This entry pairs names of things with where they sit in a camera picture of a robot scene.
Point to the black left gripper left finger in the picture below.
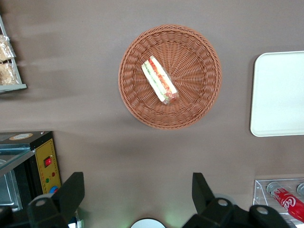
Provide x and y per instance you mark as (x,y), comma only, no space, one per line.
(66,202)

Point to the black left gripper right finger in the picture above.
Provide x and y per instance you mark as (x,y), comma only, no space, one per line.
(204,202)

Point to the triangle sandwich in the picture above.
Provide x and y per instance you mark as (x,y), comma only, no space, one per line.
(159,78)

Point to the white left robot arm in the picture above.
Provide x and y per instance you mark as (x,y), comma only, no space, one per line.
(147,224)

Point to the cream plastic tray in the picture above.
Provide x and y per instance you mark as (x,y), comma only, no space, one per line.
(278,95)

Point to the brown round wicker basket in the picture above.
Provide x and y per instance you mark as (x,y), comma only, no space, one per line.
(190,59)

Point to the black food warmer yellow panel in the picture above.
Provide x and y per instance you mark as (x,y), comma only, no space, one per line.
(45,152)

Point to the clear acrylic bottle rack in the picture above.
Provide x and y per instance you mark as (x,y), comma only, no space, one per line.
(260,190)

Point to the red cola bottle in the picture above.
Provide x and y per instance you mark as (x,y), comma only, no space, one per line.
(289,202)

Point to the clear bag of crackers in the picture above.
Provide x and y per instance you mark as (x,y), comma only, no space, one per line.
(7,73)
(4,48)

